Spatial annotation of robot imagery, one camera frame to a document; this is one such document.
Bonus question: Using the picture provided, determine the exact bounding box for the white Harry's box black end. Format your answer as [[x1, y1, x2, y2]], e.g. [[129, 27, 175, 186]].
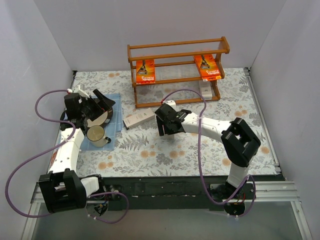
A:
[[198, 80, 213, 100]]

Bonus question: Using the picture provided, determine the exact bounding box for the brown wooden three-tier shelf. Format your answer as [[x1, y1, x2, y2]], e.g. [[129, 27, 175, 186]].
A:
[[127, 36, 230, 108]]

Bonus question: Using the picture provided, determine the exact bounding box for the orange Gillette Styler razor box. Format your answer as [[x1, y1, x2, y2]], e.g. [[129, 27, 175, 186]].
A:
[[135, 59, 156, 85]]

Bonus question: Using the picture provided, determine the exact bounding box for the orange Gillette Fusion razor box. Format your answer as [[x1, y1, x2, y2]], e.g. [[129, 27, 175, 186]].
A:
[[193, 54, 222, 82]]

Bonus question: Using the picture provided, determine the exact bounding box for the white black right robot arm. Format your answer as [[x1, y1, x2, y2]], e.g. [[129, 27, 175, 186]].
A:
[[155, 103, 261, 204]]

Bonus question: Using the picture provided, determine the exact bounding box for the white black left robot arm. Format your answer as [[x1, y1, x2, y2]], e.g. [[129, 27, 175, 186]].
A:
[[38, 86, 115, 214]]

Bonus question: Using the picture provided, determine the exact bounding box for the black rimmed cream plate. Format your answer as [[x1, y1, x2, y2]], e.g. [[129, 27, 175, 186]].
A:
[[87, 108, 114, 128]]

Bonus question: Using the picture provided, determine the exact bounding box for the blue checkered cloth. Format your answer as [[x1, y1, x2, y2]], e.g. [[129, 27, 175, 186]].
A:
[[56, 93, 123, 152]]

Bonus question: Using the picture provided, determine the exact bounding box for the cream enamel mug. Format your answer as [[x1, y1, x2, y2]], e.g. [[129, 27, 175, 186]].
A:
[[86, 125, 112, 148]]

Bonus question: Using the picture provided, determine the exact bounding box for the red patterned bowl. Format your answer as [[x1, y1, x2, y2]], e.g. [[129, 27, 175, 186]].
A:
[[48, 150, 58, 169]]

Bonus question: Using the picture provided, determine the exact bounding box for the floral paper table mat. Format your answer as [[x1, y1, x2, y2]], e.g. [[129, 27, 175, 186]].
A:
[[76, 68, 280, 177]]

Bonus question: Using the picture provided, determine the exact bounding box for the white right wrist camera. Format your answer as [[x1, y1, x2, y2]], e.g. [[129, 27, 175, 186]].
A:
[[162, 100, 176, 108]]

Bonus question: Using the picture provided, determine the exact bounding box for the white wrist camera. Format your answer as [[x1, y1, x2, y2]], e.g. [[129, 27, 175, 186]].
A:
[[67, 83, 90, 98], [162, 100, 176, 108]]

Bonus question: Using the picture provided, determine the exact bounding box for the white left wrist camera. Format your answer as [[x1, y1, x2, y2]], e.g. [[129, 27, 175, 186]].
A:
[[67, 83, 90, 98]]

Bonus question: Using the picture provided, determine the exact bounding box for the aluminium rail frame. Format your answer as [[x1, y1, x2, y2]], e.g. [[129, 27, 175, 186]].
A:
[[20, 67, 313, 240]]

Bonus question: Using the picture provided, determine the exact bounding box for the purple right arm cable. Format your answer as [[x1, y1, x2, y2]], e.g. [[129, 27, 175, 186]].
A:
[[160, 89, 256, 218]]

